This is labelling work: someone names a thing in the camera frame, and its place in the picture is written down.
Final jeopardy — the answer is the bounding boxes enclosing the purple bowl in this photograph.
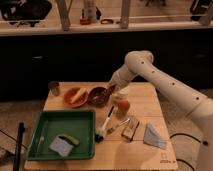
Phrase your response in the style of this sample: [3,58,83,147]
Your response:
[88,87,109,108]

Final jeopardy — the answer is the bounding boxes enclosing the white plastic cup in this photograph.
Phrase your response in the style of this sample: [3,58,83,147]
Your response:
[115,87,130,100]

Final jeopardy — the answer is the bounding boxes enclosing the black office chair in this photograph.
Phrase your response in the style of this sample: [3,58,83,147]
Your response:
[0,0,52,27]

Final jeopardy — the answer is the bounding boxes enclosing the black cable on floor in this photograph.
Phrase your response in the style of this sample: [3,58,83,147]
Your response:
[169,132,204,171]

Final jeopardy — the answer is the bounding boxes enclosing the orange bowl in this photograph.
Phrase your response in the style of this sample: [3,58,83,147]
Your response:
[63,87,88,108]

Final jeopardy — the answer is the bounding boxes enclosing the small metal cup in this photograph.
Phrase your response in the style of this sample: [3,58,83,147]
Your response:
[48,81,60,96]

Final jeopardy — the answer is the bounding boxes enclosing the bunch of dark grapes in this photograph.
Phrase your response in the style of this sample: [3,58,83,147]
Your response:
[92,95,102,103]

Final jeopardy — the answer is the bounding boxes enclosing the yellow banana piece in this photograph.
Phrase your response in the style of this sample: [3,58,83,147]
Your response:
[70,88,86,103]

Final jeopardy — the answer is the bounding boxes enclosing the green plastic tray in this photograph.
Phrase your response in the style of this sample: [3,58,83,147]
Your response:
[27,110,96,161]

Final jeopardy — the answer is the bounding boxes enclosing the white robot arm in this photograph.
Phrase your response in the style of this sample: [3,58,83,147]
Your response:
[109,50,213,171]

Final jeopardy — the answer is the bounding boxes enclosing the black pole stand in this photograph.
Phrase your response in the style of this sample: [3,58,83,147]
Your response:
[13,122,25,171]

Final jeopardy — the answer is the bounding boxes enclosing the wooden post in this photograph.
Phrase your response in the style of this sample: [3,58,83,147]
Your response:
[120,0,131,29]
[55,0,70,31]

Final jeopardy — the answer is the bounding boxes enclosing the wooden post left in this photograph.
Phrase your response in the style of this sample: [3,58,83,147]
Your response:
[55,0,70,31]

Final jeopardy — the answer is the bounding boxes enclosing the green cucumber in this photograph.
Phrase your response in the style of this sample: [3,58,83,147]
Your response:
[58,134,80,146]

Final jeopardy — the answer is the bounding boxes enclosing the metal fork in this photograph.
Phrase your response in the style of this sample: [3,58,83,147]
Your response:
[107,118,130,135]

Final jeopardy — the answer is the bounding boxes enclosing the folded grey cloth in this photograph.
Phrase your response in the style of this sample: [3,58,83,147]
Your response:
[143,123,167,150]

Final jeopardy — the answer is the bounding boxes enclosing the blue sponge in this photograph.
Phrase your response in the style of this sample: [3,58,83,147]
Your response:
[49,137,73,157]

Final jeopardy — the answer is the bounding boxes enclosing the small wooden box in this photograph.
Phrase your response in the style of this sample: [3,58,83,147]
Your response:
[121,119,139,142]

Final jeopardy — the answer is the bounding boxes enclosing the wooden post middle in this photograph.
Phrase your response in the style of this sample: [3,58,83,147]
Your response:
[120,0,131,29]

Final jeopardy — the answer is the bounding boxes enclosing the red round object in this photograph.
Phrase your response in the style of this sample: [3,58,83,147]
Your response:
[80,18,92,25]

